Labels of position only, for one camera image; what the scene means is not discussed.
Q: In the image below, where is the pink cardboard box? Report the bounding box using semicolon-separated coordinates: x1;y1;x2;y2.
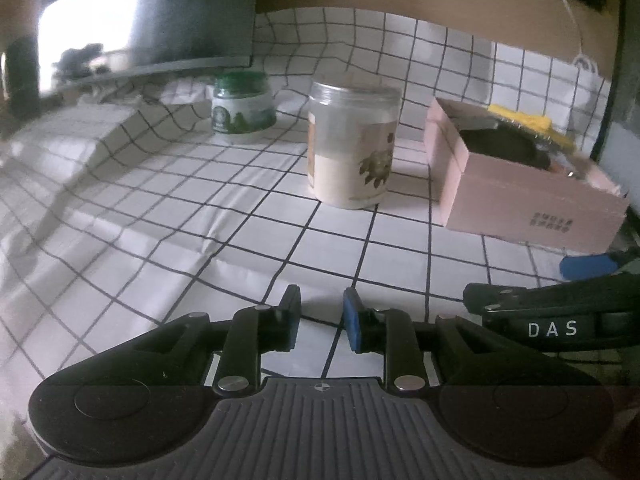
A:
424;99;629;252

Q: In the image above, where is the black speaker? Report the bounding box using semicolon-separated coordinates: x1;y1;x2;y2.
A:
1;35;40;122

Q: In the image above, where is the large clear plastic jar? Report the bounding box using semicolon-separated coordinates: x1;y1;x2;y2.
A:
307;72;401;209

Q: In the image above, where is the green lid glass jar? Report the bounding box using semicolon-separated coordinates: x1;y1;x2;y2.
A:
210;70;277;144

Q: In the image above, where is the white charger cable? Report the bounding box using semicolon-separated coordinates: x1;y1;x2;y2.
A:
522;0;601;79

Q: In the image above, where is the checkered white tablecloth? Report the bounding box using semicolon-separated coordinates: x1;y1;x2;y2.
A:
1;8;610;412

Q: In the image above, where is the black television screen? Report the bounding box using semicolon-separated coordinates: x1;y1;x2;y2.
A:
37;0;256;94

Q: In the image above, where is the yellow round sponge pad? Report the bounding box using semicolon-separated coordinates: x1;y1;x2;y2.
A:
487;104;576;152

